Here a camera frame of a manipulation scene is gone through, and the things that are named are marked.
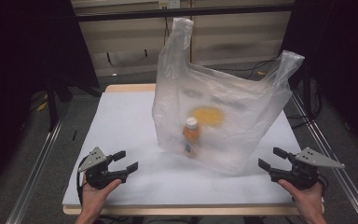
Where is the black curtain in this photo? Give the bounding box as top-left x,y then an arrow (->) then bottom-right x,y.
281,0 -> 358,157
0,0 -> 101,200

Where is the person's left hand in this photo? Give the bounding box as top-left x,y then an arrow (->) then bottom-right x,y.
80,178 -> 123,217

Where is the black hanging cable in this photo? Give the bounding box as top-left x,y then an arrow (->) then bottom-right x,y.
163,16 -> 172,45

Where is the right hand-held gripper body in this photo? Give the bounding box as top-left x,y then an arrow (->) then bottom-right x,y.
269,147 -> 346,191

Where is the orange drink bottle white cap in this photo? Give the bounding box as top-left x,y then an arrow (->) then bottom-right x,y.
181,117 -> 201,159

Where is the black horizontal bar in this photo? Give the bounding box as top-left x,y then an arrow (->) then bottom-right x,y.
76,3 -> 296,23

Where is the person's right hand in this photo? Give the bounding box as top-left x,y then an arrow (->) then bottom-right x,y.
277,178 -> 324,217

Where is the wooden table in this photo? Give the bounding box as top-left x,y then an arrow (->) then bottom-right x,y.
62,83 -> 303,217

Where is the white wall power outlet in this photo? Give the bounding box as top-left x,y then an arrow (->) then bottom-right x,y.
158,0 -> 181,10

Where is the white table mat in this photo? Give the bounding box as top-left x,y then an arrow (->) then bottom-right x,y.
62,91 -> 303,206

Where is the black floor cable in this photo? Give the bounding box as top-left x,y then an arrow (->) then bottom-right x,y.
210,52 -> 285,80

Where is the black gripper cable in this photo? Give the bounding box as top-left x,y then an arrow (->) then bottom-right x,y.
76,156 -> 89,207
316,175 -> 330,191

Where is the aluminium floor rail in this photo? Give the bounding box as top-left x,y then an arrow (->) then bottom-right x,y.
5,102 -> 71,224
291,91 -> 358,224

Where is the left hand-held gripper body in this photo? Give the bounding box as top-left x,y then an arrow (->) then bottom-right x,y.
77,147 -> 129,190

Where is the black metal stand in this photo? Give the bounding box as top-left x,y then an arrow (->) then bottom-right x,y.
45,78 -> 74,132

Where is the translucent white plastic bag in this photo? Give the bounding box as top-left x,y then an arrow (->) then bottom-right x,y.
151,17 -> 306,177

